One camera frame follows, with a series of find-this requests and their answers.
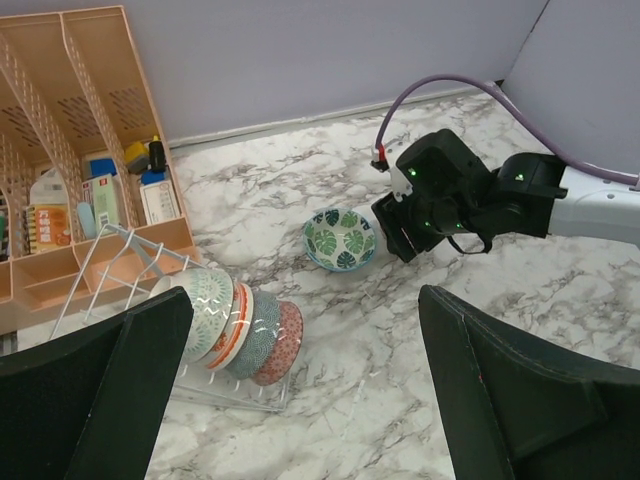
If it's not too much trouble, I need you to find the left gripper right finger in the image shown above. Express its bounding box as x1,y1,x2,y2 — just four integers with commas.
419,285,639,479

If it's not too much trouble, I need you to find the black yellow marker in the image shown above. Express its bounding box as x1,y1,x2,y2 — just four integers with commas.
148,135,167,173

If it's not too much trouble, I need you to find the blue wave outside bowl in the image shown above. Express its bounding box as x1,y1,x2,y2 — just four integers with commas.
226,289,281,380

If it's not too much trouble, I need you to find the green white box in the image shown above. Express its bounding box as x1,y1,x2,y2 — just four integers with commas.
82,174,127,232

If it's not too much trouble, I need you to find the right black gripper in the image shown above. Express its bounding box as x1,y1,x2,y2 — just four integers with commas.
372,129,497,263

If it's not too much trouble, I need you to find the orange white floral bowl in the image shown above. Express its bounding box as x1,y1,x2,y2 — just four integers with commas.
202,282,254,371

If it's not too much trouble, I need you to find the white paper pack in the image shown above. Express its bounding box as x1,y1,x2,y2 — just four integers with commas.
29,168,68,206

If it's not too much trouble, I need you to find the white label box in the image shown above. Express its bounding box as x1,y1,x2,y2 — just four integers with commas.
140,180,180,225

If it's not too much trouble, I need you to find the red floral outside bowl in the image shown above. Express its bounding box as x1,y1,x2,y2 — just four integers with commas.
251,301,304,386

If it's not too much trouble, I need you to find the green mandala pattern bowl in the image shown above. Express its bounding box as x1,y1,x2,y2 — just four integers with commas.
148,267,234,363

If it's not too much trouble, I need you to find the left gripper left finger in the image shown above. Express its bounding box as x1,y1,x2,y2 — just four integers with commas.
1,287,193,479

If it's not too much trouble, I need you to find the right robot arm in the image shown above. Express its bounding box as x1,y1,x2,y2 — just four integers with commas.
371,129,639,263

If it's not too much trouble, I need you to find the green leaf pattern bowl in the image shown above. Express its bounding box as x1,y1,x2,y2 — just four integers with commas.
302,208,377,273

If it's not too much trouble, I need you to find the orange plastic file organizer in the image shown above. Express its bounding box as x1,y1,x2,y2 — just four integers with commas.
0,4,199,307

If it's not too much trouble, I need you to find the light blue eraser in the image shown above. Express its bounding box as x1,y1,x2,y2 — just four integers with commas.
76,202,97,240

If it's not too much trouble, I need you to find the blue box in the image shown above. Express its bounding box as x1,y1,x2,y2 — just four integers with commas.
88,157,117,178

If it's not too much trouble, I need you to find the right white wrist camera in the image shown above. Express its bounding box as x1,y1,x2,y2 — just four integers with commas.
370,140,412,203

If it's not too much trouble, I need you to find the orange spiral notebook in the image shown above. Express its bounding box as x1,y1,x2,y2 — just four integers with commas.
26,204,71,254

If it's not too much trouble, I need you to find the white wire dish rack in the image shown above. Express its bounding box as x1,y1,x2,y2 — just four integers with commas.
51,225,289,412

